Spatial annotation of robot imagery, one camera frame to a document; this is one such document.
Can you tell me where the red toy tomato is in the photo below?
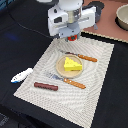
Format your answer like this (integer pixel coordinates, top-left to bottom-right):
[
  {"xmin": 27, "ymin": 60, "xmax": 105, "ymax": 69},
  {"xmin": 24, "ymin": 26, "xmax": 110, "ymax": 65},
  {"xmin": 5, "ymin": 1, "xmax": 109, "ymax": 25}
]
[{"xmin": 68, "ymin": 35, "xmax": 77, "ymax": 41}]

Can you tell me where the beige woven placemat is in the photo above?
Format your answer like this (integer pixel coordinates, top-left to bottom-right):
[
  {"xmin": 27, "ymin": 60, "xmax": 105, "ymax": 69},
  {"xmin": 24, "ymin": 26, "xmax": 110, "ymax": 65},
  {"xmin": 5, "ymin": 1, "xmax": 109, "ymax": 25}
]
[{"xmin": 14, "ymin": 37, "xmax": 114, "ymax": 128}]

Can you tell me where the grey saucepan with handle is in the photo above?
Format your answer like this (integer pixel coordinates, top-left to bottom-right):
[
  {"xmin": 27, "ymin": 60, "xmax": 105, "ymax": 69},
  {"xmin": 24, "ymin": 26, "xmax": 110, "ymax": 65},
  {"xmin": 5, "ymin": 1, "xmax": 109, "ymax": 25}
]
[{"xmin": 94, "ymin": 6, "xmax": 101, "ymax": 30}]

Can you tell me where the brown toy stove board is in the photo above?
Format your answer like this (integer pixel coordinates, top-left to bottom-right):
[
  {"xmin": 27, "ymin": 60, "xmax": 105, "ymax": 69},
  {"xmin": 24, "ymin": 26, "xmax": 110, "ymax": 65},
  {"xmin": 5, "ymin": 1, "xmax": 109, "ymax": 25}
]
[{"xmin": 84, "ymin": 0, "xmax": 128, "ymax": 43}]

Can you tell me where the black burner disc right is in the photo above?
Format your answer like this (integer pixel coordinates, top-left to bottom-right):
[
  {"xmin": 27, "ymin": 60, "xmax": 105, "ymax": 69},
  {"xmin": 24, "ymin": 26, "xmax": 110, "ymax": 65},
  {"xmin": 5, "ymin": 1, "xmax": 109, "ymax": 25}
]
[{"xmin": 89, "ymin": 1, "xmax": 104, "ymax": 9}]

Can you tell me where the beige bowl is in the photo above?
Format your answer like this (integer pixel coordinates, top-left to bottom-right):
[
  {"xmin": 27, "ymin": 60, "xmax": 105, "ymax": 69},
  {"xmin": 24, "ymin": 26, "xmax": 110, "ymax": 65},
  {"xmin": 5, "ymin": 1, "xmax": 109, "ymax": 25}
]
[{"xmin": 116, "ymin": 4, "xmax": 128, "ymax": 30}]

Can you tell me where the brown toy sausage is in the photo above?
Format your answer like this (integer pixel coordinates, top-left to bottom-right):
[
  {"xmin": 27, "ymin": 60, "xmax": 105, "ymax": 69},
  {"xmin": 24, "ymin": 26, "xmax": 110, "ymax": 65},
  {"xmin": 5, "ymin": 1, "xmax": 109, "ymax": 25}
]
[{"xmin": 34, "ymin": 82, "xmax": 58, "ymax": 91}]

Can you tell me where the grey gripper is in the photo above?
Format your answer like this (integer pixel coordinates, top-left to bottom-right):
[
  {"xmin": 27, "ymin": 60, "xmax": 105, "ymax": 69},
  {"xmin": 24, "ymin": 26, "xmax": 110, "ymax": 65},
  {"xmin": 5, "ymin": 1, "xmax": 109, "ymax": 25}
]
[{"xmin": 59, "ymin": 27, "xmax": 80, "ymax": 41}]

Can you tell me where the yellow toy cheese wedge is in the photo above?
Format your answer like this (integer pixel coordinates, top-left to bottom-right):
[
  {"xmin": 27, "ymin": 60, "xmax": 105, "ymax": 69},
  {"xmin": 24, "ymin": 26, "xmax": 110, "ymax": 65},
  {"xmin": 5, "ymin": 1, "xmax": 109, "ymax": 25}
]
[{"xmin": 64, "ymin": 58, "xmax": 82, "ymax": 71}]

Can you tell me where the round wooden plate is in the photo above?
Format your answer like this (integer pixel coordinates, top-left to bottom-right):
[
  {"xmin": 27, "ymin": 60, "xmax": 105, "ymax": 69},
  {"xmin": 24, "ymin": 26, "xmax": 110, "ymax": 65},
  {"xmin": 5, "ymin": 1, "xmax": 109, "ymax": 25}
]
[{"xmin": 56, "ymin": 54, "xmax": 83, "ymax": 78}]

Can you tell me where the knife with wooden handle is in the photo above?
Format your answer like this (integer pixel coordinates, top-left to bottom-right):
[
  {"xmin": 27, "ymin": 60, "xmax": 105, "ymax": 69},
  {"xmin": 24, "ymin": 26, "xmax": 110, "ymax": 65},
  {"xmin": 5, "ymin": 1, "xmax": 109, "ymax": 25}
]
[{"xmin": 45, "ymin": 72, "xmax": 86, "ymax": 89}]

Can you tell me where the white and blue toy fish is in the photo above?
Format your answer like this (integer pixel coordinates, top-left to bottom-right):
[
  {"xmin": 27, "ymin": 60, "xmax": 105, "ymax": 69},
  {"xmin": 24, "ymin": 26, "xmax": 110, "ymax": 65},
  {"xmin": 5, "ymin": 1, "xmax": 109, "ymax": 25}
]
[{"xmin": 11, "ymin": 68, "xmax": 33, "ymax": 83}]

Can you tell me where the fork with wooden handle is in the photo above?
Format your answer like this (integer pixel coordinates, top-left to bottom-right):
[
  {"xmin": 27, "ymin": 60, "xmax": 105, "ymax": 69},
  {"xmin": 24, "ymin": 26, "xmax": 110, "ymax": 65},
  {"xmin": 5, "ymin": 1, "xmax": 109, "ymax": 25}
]
[{"xmin": 59, "ymin": 49, "xmax": 98, "ymax": 62}]

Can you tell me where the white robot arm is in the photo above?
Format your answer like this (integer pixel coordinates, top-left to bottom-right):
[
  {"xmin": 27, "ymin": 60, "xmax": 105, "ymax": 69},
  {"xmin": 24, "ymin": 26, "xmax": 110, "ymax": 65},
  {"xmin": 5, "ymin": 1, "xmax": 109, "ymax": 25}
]
[{"xmin": 48, "ymin": 0, "xmax": 96, "ymax": 41}]

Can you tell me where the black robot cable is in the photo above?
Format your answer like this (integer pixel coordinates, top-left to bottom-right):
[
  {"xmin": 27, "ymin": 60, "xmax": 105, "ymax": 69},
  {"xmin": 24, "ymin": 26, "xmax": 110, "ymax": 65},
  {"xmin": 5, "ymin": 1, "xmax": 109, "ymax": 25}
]
[{"xmin": 6, "ymin": 0, "xmax": 51, "ymax": 37}]

